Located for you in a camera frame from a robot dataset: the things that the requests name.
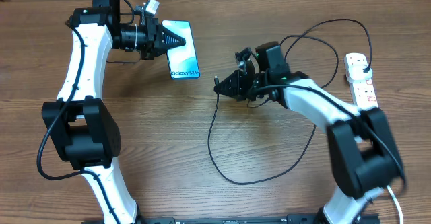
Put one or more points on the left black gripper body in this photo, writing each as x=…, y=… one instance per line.
x=148, y=38

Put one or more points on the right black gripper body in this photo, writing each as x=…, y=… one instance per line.
x=254, y=82

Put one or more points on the blue Samsung Galaxy smartphone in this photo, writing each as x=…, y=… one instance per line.
x=182, y=60

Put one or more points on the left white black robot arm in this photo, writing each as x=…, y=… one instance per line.
x=78, y=123

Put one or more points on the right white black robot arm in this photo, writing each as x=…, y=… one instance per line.
x=364, y=156

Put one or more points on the white charger plug adapter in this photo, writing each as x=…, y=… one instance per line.
x=357, y=73

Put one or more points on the white power strip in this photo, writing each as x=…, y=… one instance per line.
x=363, y=93

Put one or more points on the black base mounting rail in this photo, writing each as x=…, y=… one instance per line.
x=232, y=220

